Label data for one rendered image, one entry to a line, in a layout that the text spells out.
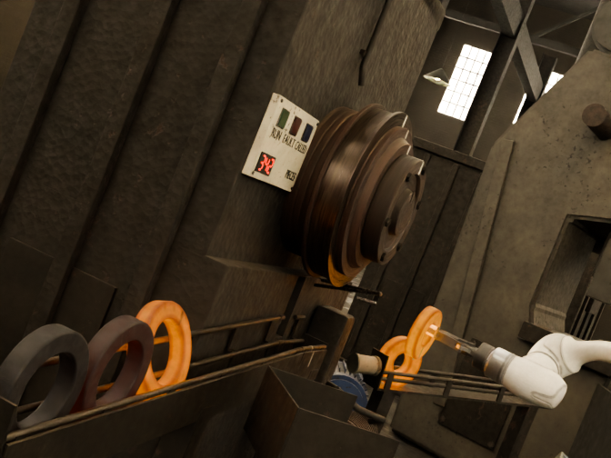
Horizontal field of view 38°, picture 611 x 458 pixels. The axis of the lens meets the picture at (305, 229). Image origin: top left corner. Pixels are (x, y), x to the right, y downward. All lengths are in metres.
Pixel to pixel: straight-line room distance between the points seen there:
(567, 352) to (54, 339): 1.62
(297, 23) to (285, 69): 0.10
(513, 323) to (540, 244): 0.44
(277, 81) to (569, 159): 3.21
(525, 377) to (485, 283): 2.52
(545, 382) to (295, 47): 1.12
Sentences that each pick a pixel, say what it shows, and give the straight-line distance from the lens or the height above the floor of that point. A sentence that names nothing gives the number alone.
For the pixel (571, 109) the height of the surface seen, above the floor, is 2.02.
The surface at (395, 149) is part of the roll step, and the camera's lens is 2.16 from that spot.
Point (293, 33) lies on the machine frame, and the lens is 1.89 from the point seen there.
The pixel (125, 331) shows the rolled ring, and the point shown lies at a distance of 1.42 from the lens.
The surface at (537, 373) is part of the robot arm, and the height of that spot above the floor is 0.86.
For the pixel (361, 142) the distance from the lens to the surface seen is 2.09.
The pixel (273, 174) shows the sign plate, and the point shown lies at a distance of 1.97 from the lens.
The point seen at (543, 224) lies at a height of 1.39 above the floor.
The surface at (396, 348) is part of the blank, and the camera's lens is 2.68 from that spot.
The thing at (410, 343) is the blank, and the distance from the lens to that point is 2.52.
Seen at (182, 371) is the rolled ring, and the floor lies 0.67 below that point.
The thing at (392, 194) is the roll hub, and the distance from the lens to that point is 2.11.
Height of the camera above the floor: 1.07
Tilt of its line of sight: 2 degrees down
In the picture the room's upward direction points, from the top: 22 degrees clockwise
